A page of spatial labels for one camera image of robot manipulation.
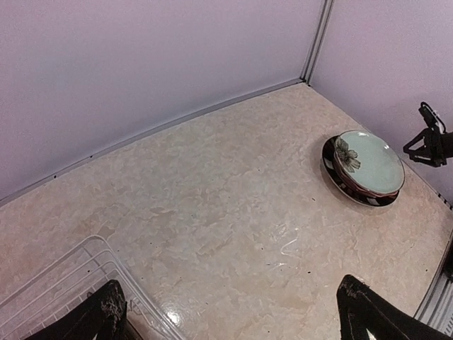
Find white wire dish rack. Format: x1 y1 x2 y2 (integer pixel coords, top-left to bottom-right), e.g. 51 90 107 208
1 235 184 339

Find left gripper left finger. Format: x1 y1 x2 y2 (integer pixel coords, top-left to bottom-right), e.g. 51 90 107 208
29 280 127 339

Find right aluminium corner post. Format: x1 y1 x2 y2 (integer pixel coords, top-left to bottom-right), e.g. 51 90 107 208
299 0 335 86

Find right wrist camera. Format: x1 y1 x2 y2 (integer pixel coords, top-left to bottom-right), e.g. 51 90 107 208
418 101 447 135

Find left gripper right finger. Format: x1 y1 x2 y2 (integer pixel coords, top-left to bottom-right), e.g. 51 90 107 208
336 274 449 339

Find aluminium front rail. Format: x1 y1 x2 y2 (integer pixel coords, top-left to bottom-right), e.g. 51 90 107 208
414 236 452 337

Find black striped rim plate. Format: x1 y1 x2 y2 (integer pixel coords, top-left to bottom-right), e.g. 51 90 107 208
321 135 399 208

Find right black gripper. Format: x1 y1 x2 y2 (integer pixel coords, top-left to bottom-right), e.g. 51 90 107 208
403 128 452 166

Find light green flower plate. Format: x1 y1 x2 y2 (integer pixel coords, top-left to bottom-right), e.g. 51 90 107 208
332 129 406 195

